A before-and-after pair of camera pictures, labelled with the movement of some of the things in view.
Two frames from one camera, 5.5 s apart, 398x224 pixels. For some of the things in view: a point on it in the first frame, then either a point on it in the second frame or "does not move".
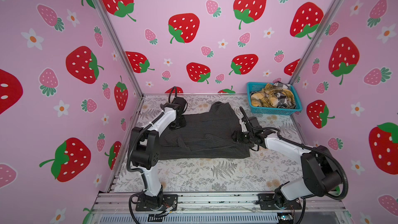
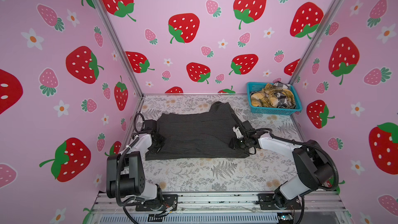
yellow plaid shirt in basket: (267, 98) does not move
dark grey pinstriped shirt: (206, 135) does not move
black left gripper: (183, 124) → (162, 139)
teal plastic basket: (255, 86) does not move
